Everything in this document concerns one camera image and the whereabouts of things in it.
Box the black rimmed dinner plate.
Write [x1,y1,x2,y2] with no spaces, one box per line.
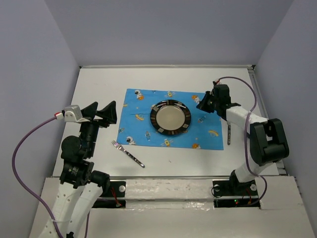
[150,100,192,136]

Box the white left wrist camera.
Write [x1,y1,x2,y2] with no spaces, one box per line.
[54,105,89,123]

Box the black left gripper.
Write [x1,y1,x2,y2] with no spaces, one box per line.
[78,100,117,156]

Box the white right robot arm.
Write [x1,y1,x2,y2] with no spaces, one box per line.
[197,84,290,194]

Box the blue space-print cloth placemat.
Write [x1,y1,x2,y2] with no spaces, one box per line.
[117,89,224,150]

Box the steel fork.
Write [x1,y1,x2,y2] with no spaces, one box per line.
[111,140,145,168]

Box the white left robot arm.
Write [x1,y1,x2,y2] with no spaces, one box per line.
[39,101,117,238]

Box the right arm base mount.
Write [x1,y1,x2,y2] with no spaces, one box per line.
[211,180,260,208]

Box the steel knife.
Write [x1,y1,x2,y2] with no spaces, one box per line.
[227,122,231,145]

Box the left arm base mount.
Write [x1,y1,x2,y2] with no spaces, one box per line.
[92,180,126,209]

